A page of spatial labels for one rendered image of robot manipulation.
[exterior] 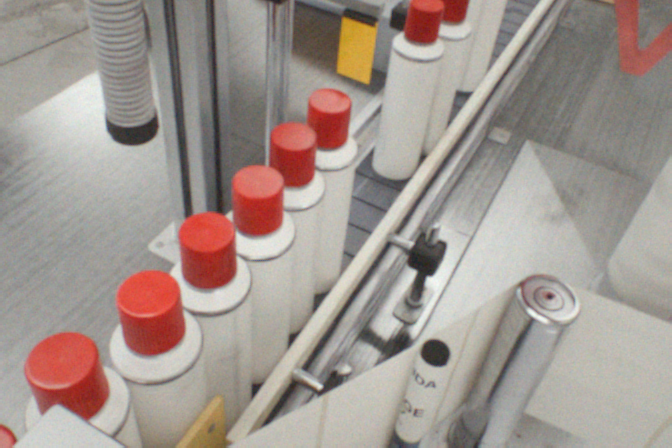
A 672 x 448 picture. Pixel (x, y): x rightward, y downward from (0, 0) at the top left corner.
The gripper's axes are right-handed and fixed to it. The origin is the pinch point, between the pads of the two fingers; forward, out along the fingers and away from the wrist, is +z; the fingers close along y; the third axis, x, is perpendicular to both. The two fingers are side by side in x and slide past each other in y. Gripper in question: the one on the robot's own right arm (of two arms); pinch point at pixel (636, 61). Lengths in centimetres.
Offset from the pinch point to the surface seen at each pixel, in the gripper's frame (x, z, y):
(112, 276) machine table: 38, 31, -14
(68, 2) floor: 210, 107, 131
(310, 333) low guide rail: 15.1, 23.3, -14.6
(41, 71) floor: 181, 108, 89
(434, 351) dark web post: 3.9, 8.5, -21.8
